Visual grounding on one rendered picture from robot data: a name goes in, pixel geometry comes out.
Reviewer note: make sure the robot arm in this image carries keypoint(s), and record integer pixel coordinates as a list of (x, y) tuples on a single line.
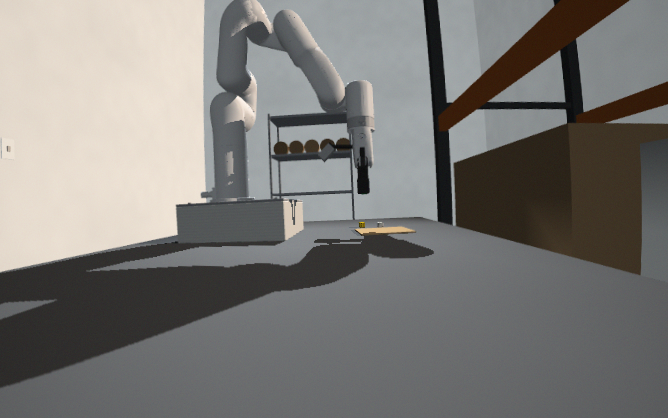
[(246, 18)]

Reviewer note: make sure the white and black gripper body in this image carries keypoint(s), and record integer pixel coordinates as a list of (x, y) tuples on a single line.
[(364, 141)]

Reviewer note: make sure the tan square mat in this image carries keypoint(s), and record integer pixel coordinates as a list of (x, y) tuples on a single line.
[(384, 230)]

